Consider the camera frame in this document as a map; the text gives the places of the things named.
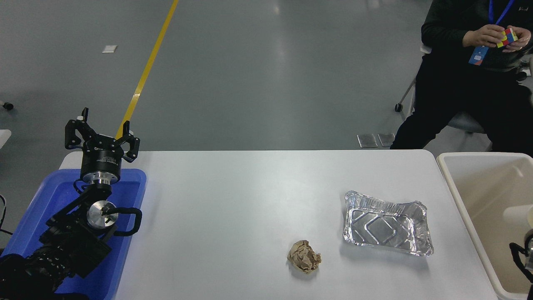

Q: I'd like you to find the large pale plastic bin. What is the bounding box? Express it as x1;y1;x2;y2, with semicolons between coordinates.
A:
436;152;533;300

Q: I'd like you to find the person's right hand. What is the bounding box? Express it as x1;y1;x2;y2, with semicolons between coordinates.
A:
463;24;506;48

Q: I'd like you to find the colourful puzzle cube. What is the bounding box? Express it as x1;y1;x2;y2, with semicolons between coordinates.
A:
496;28;519;49

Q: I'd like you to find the blue lanyard with badge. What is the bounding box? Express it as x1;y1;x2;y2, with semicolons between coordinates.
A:
468;0;516;67

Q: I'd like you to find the crumpled tan paper ball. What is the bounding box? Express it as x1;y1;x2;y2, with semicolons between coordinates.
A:
287;240;322;274

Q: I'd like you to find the seated person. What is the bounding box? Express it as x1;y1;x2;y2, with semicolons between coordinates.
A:
389;0;533;157

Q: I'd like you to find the thin black cable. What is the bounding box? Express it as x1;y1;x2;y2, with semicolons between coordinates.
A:
0;195;13;236

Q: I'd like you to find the person's left hand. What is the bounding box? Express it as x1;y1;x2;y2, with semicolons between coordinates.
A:
502;26;532;53

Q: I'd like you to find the silver foil tray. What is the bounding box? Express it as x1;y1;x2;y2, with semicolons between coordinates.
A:
343;190;434;257

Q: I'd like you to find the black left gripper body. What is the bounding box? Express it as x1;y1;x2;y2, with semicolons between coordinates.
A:
80;134;125;178

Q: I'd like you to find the white paper cup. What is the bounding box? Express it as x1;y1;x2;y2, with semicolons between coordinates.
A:
503;204;533;229

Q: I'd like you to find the blue plastic tray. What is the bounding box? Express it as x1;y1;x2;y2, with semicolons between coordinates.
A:
0;168;147;300

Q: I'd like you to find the grey office chair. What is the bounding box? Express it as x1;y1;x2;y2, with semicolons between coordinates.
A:
394;44;533;135

